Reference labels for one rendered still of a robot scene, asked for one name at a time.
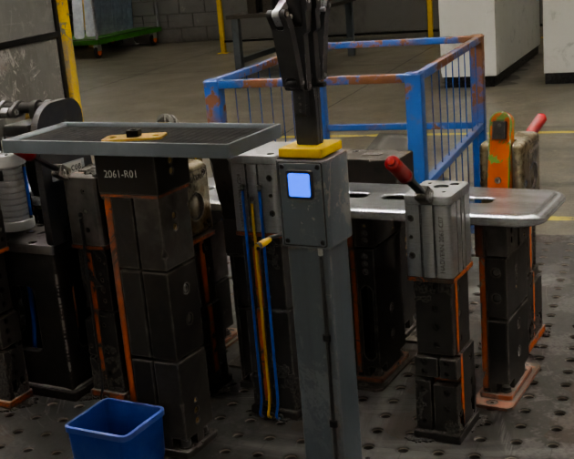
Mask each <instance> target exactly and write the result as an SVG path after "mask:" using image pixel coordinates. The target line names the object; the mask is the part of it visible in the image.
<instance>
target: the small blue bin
mask: <svg viewBox="0 0 574 459"><path fill-rule="evenodd" d="M164 414H165V412H164V407H162V406H158V405H153V404H147V403H136V402H131V401H125V400H119V399H115V398H105V399H102V400H100V401H99V402H97V403H95V404H94V405H92V406H91V407H89V408H88V409H87V410H85V411H84V412H83V413H81V414H80V415H78V416H77V417H75V418H73V419H72V420H70V421H69V422H67V423H66V424H65V428H66V432H67V433H68V434H69V439H70V443H71V448H72V453H73V456H74V459H164V454H165V441H164V429H163V415H164Z"/></svg>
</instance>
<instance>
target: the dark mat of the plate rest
mask: <svg viewBox="0 0 574 459"><path fill-rule="evenodd" d="M130 128H141V133H142V134H143V133H160V132H167V133H168V135H167V136H165V137H164V138H162V139H158V140H140V141H122V142H157V143H206V144H228V143H231V142H232V141H235V140H237V139H240V138H244V137H247V136H249V135H251V134H253V133H256V132H258V131H261V130H263V129H265V128H223V127H62V128H58V129H55V130H51V131H48V132H46V133H42V134H39V135H35V136H32V137H30V138H24V139H20V140H58V141H101V139H103V138H105V137H107V136H111V135H126V131H127V130H128V129H130Z"/></svg>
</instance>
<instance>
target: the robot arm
mask: <svg viewBox="0 0 574 459"><path fill-rule="evenodd" d="M276 3H277V5H276V6H275V8H274V10H267V12H266V18H267V20H268V23H269V25H270V27H271V30H272V36H273V41H274V45H275V50H276V55H277V59H278V64H279V68H280V72H281V77H282V85H283V87H284V88H285V90H286V91H292V95H293V107H294V118H295V129H296V140H297V145H319V144H321V143H323V123H322V110H321V99H320V87H326V81H321V80H322V79H326V78H327V53H328V24H329V15H330V11H331V1H330V0H276Z"/></svg>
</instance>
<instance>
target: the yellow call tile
mask: <svg viewBox="0 0 574 459"><path fill-rule="evenodd" d="M341 148H342V140H340V139H324V140H323V143H321V144H319V145H297V140H296V141H294V142H292V143H291V144H288V145H286V146H284V147H281V148H279V157H280V158H323V157H325V156H327V155H329V154H332V153H334V152H335V151H337V150H339V149H341Z"/></svg>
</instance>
